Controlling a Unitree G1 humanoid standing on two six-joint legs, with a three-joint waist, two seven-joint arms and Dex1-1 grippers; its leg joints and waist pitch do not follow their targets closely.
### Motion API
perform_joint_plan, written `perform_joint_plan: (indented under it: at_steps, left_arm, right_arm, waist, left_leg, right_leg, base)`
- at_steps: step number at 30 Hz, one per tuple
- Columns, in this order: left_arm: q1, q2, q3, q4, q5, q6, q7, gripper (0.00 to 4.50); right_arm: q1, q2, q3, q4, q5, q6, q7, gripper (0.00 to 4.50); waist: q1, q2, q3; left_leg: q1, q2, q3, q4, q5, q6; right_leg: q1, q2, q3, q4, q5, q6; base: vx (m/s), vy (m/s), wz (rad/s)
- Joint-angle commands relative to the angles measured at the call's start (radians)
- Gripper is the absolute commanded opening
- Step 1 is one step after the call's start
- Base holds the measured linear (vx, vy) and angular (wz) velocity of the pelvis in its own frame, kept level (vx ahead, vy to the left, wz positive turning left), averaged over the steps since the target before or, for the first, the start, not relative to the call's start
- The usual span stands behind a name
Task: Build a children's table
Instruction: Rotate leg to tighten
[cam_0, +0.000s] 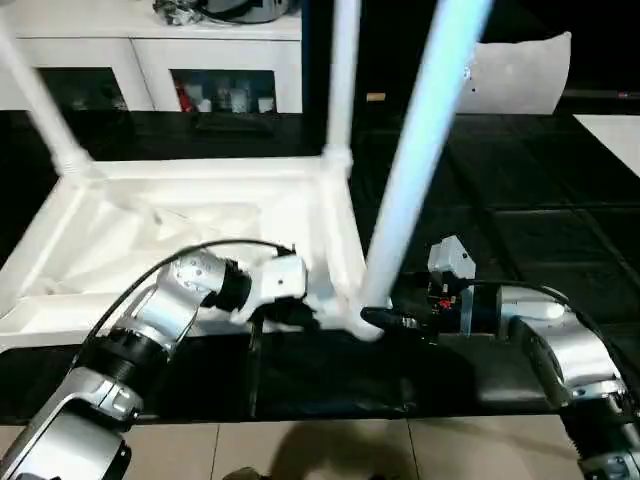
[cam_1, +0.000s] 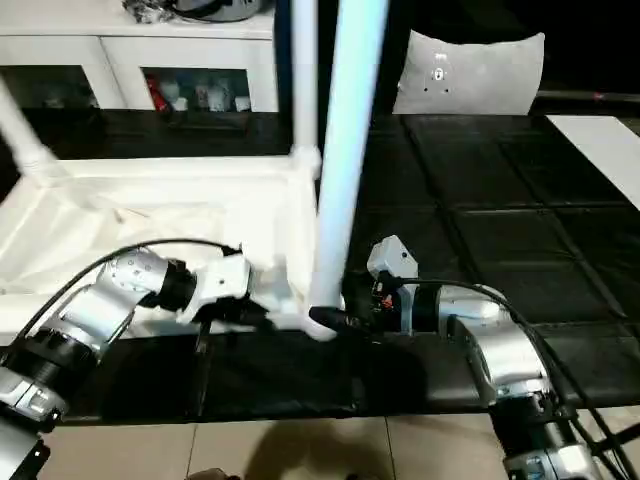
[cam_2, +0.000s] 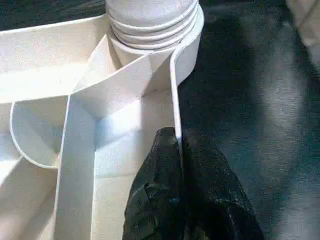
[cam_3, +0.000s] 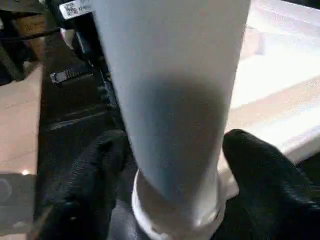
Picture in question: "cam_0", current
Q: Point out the white glass-door cabinet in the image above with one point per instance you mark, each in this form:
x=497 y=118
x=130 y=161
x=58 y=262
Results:
x=175 y=55

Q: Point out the small red box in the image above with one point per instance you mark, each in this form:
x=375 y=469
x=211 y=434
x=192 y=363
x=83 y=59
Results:
x=186 y=97

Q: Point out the small yellow label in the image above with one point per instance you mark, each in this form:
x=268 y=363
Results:
x=375 y=96

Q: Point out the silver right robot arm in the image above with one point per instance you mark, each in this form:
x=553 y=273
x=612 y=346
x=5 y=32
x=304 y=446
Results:
x=565 y=350

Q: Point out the grey printed cushion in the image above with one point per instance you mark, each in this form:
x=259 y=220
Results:
x=520 y=75

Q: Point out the white plastic table leg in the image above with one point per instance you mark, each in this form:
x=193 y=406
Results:
x=342 y=75
x=430 y=125
x=40 y=100

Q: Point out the white flat panel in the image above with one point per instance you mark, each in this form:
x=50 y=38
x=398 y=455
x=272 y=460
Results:
x=612 y=140

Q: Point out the grey round bag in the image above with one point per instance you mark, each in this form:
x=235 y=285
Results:
x=245 y=10

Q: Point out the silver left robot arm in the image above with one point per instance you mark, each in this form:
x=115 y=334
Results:
x=150 y=320

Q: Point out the white plastic table top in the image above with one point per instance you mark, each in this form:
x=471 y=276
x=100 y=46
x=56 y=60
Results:
x=150 y=200

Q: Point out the black floor mat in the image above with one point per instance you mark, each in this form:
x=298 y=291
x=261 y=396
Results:
x=525 y=200

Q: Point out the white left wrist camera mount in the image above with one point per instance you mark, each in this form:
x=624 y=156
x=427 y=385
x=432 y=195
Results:
x=277 y=285

